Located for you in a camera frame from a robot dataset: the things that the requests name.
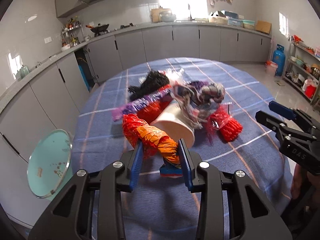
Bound wooden cutting board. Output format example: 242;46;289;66
151;9;165;22

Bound white basket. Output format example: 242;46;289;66
209;15;229;25

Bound black fluffy scrubber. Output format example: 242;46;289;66
127;70;170;100

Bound grey patterned snack wrapper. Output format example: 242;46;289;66
190;81;225;105

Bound teal kettle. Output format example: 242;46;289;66
15;65;30;79

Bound red plastic container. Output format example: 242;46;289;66
305;84;317;98

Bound grey kitchen base cabinets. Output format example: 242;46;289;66
0;21;273;228

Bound orange snack wrapper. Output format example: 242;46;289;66
122;114;185;178

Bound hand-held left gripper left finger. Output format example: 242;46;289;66
27;141;144;240

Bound purple snack wrapper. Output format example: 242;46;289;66
112;90;173;122

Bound black wok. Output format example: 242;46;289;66
86;24;110;34

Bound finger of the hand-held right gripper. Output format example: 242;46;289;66
269;100;320;133
255;110;313;141

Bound person's right hand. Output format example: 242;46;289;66
291;164;320;201

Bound clear bucket red lid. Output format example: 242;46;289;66
265;60;278;75

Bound cardboard sheet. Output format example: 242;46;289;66
255;20;272;34

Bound blue checked tablecloth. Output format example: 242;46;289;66
71;57;292;240

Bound clear plastic bag red print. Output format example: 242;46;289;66
168;68;213;130

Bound grey bowl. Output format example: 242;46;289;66
160;10;177;22

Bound white paper cup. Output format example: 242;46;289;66
149;99;195;149

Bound red mesh bag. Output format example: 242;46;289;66
205;105;243;144

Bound blue gas cylinder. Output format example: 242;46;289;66
272;44;286;77

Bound red snack wrapper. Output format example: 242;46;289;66
136;101;165;123

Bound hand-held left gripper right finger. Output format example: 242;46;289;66
178;138;292;240

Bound metal storage shelf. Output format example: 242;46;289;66
282;35;320;105

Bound metal spice rack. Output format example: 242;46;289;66
61;17;83;48

